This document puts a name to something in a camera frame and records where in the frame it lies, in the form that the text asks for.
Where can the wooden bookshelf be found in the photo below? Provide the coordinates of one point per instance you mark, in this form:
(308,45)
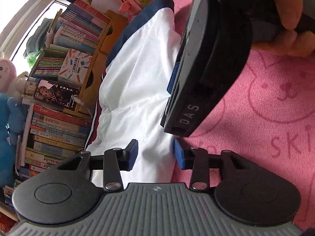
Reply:
(115,29)

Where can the blue plush toy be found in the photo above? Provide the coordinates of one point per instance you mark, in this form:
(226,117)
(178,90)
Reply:
(9,127)

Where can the row of colourful books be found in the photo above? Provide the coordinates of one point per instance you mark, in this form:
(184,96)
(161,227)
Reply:
(83,24)

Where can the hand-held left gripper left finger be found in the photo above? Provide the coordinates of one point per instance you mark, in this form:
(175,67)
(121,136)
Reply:
(133,153)

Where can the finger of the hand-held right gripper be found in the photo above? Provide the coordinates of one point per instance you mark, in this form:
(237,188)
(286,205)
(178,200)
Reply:
(173,78)

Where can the green grey bag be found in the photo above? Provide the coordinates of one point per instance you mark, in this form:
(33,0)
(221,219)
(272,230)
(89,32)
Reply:
(39,36)

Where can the dark photo print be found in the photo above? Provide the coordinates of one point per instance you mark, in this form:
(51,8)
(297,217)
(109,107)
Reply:
(56,94)

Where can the pink printed blanket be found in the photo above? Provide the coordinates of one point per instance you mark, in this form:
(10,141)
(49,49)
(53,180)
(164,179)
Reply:
(258,103)

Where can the row of thin books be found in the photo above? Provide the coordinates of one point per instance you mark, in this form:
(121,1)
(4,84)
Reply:
(48,66)

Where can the colourful printed box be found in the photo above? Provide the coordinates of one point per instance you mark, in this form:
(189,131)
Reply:
(76,66)

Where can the pink plush toy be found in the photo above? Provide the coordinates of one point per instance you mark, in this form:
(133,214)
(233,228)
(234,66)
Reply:
(6,73)

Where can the person's right hand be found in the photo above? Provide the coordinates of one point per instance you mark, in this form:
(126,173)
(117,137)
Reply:
(288,5)

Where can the white jacket navy collar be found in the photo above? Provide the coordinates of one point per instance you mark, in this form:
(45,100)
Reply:
(137,83)

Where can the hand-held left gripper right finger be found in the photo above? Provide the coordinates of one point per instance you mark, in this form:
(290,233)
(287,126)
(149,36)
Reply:
(178,153)

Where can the white plush toy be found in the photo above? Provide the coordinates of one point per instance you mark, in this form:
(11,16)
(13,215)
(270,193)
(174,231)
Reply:
(21,83)

